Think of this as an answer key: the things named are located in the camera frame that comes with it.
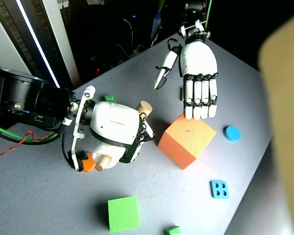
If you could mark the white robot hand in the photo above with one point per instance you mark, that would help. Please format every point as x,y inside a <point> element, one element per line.
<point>112,122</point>
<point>198,58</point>

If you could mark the large orange foam cube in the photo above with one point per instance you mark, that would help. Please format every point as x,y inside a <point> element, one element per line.
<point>186,147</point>

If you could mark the small green numbered cube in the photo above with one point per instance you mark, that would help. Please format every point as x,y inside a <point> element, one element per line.
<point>110,98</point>

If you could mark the orange hexagon block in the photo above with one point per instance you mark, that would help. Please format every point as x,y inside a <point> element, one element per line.
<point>88,164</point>

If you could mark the blue round disc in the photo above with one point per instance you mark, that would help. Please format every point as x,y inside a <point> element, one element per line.
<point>232,133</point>

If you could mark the small green Y block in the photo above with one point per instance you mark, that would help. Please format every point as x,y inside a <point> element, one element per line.
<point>172,231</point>

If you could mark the blue square four-hole block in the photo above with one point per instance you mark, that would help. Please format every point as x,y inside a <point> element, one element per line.
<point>220,190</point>

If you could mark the blue and white plug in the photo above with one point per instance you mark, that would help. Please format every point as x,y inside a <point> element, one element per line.
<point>157,19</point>

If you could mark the large green foam cube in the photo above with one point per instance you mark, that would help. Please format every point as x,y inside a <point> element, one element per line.
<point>123,215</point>

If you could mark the grey table cloth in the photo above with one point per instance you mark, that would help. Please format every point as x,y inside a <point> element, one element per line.
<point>51,195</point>

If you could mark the blurred tan panel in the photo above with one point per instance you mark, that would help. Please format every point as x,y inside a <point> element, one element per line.
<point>289,98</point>

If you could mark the white cabinet with light strip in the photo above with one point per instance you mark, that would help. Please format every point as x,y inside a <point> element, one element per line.
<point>61,36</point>

